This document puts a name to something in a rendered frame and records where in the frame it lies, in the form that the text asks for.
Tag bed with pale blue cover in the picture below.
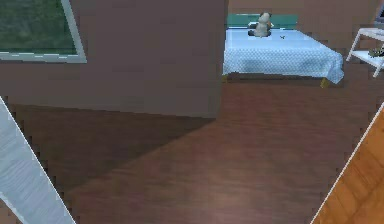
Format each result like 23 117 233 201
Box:
222 27 345 89

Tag teal green headboard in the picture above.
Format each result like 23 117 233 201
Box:
226 13 299 31

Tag beige teddy bear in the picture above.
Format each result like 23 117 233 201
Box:
247 12 273 38

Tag white framed window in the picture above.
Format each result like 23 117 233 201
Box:
0 0 88 64

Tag orange wooden door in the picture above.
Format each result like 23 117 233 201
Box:
309 102 384 224

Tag white shelf table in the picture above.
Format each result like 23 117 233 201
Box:
345 27 384 79

